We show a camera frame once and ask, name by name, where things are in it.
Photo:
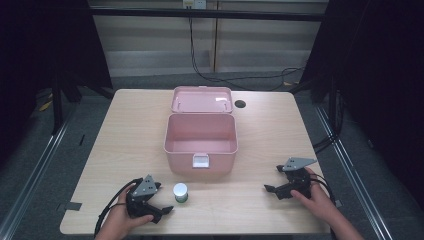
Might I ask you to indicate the black metal stand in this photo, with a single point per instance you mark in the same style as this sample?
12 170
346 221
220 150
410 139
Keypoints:
332 103
57 106

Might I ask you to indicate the white-capped green bottle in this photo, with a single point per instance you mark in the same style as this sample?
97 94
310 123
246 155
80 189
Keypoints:
180 190

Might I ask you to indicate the black curtain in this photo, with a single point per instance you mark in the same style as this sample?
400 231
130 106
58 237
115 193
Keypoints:
43 50
380 83

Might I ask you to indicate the aluminium floor rail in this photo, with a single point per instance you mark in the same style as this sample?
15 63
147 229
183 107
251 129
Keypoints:
30 180
353 173

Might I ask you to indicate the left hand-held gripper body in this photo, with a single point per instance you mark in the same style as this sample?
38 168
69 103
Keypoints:
141 196

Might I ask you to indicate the yellow floor tape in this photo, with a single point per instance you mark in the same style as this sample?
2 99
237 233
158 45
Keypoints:
45 105

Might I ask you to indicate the grey tape piece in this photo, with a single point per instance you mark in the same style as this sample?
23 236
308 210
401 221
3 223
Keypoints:
338 203
72 206

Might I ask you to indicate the person's right hand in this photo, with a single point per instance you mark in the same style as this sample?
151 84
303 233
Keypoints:
315 198

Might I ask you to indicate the white wall power outlet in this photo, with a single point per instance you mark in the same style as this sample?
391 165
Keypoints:
194 4

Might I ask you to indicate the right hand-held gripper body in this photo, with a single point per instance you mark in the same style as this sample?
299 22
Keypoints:
298 181

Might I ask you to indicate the person's left hand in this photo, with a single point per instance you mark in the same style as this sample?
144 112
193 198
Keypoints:
118 218

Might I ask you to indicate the pink storage box with lid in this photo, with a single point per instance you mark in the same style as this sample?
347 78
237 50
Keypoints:
200 133

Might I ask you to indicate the black horizontal frame bar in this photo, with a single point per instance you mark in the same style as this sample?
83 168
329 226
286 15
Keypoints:
206 14

